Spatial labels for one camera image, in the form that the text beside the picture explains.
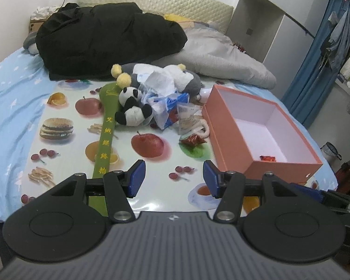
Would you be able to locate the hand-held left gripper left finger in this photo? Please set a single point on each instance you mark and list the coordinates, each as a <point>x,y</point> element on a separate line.
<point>137,178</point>

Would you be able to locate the clear plastic bag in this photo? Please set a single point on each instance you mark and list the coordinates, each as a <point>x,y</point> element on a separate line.
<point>188,116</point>

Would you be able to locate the hanging blue grey garment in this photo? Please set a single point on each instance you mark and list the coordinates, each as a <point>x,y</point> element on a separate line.
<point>342,32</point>

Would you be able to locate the grey duvet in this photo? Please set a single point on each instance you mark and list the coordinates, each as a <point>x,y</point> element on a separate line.
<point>221,55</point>

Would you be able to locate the panda plush toy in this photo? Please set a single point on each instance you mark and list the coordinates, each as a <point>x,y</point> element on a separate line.
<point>132,105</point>

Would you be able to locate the beige padded headboard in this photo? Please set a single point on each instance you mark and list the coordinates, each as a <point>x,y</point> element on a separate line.
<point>163,0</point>

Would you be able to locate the orange cardboard box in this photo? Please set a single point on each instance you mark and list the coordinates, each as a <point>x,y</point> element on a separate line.
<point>227,140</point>

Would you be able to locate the red candy wrapper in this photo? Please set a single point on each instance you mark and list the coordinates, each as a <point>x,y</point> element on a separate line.
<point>267,158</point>

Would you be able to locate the white wardrobe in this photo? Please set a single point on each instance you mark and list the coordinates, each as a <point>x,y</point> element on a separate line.
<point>268,20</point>

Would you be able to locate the yellow pillow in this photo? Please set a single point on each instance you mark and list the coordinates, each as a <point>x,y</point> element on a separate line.
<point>175,17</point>

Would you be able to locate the cream fluffy hair band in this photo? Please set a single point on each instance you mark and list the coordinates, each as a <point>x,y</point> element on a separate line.
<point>203,128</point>

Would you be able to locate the white paper tissue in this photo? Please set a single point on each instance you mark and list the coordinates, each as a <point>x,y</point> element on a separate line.
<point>160,81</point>

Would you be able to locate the light blue bed sheet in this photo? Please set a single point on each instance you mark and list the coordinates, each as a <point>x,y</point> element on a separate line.
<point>11,93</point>

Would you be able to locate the red snack wrapper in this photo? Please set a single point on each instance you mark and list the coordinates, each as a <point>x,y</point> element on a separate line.
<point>192,140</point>

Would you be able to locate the white crumpled cloth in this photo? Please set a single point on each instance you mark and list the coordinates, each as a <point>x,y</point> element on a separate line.
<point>42,11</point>

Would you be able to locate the fruit printed mat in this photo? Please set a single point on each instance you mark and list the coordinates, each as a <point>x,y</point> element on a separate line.
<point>73,148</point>

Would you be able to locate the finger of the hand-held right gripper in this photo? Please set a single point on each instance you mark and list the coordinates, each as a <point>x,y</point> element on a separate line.
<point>304,188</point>

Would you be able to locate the grey penguin plush toy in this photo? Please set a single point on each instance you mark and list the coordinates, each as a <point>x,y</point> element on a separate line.
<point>191,83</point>

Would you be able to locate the blue white plastic bag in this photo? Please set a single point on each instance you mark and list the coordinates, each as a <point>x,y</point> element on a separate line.
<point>160,113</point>

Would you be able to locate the blue curtain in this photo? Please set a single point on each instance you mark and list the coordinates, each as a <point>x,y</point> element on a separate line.
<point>309,78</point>

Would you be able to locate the small red item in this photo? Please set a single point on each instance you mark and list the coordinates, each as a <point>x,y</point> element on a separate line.
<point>239,46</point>

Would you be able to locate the green massage stick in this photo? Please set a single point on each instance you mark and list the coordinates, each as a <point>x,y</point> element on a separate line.
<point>106,128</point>

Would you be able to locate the black coat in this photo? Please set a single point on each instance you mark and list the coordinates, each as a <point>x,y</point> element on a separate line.
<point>105,35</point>

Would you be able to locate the blue tissue packet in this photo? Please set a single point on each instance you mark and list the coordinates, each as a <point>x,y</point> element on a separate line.
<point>179,97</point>

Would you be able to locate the small trash bin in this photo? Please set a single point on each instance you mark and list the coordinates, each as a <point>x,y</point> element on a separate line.
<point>330,150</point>

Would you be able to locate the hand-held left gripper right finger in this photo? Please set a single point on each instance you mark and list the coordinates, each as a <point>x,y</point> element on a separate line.
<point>210,180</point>

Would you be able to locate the brown cardboard box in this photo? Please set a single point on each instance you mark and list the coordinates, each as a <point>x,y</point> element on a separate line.
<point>32,26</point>

